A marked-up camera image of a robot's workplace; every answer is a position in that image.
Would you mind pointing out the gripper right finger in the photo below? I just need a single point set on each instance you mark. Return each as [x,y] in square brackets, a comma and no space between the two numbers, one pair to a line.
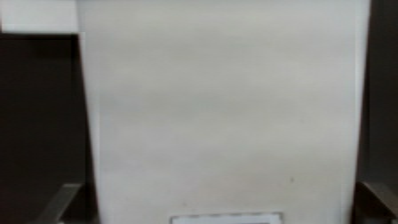
[376,204]

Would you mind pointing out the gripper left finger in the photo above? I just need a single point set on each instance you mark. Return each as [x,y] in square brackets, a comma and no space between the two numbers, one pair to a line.
[50,216]

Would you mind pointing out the white cabinet top block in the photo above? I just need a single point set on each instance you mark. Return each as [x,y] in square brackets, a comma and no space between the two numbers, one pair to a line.
[225,87]

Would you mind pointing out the white cabinet body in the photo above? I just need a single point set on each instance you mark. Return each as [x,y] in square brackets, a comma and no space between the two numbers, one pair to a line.
[38,16]

